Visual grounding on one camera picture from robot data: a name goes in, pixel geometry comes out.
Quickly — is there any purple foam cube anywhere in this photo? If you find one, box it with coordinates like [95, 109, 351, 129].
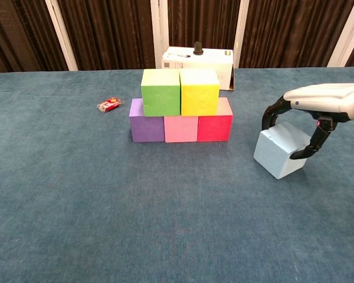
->
[129, 98, 166, 143]

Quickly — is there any green foam cube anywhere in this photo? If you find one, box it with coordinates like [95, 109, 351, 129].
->
[140, 68, 182, 117]

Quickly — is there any teal felt table cover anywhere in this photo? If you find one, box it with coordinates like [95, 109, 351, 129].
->
[0, 67, 354, 283]

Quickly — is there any white frame post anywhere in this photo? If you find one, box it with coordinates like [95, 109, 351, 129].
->
[150, 0, 170, 70]
[327, 0, 354, 68]
[233, 0, 250, 69]
[45, 0, 79, 71]

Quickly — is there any white cardboard box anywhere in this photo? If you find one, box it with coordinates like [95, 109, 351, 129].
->
[161, 46, 235, 91]

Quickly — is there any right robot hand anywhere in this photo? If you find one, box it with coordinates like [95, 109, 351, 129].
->
[261, 83, 354, 160]

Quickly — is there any red foam cube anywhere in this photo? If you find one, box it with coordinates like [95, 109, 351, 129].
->
[196, 97, 234, 143]

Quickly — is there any red candy wrapper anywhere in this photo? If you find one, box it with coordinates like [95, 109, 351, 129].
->
[97, 97, 126, 114]

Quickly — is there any light blue foam cube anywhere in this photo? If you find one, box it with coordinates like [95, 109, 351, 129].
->
[253, 121, 313, 180]

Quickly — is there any pink foam cube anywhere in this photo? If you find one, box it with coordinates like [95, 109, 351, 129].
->
[163, 115, 199, 143]

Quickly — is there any yellow foam cube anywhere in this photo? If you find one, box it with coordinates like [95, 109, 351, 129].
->
[179, 68, 221, 117]

